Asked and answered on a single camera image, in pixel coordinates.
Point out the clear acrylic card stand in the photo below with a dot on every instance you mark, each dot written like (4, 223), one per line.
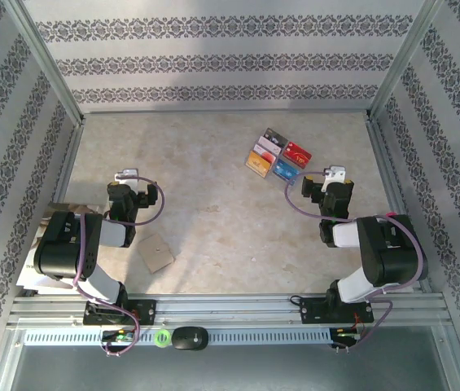
(278, 156)

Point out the beige leather card holder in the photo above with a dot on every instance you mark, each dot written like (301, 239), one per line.
(154, 254)

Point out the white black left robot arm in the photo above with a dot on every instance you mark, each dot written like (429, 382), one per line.
(67, 252)

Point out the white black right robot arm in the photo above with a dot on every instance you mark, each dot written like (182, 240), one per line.
(392, 260)

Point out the blue VIP card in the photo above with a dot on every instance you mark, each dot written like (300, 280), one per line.
(286, 171)

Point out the red VIP card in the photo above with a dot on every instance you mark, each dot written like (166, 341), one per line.
(298, 154)

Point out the orange gold card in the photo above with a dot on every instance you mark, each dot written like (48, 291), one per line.
(260, 163)

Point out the white card red circle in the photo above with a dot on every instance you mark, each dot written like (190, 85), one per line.
(266, 148)

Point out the black Vip card white print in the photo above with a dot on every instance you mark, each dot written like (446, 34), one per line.
(274, 137)

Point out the book with photo cover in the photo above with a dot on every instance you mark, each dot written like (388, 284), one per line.
(71, 207)

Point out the small circuit board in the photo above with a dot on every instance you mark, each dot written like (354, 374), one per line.
(119, 337)
(345, 335)

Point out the black computer mouse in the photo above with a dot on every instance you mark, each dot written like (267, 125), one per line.
(189, 338)

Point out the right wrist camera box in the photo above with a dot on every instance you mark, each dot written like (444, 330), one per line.
(337, 173)

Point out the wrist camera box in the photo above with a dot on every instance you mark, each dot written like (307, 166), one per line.
(337, 173)
(128, 173)

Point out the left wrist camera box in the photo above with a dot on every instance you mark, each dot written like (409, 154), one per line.
(128, 173)

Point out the aluminium table side rail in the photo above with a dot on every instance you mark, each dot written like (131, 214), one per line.
(386, 163)
(71, 155)

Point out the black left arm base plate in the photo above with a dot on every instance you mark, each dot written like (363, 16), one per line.
(146, 311)

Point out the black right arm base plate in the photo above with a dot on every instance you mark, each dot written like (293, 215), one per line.
(315, 311)

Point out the aluminium mounting rail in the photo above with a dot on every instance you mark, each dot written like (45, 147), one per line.
(229, 311)

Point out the aluminium frame corner post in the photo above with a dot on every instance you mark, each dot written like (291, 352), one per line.
(404, 61)
(46, 61)

